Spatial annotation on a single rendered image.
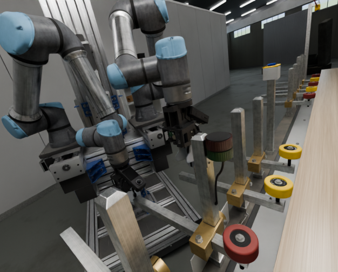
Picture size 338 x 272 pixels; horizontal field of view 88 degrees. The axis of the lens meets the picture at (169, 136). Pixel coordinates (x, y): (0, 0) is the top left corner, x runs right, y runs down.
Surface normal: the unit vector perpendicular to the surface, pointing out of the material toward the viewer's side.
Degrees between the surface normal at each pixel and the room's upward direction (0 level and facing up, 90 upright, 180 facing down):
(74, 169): 90
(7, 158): 90
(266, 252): 0
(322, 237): 0
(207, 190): 90
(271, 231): 0
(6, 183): 90
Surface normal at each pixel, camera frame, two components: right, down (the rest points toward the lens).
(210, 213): -0.62, 0.40
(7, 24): -0.34, 0.33
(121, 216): 0.76, 0.09
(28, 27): 0.87, -0.02
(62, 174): 0.39, 0.26
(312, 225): -0.19, -0.91
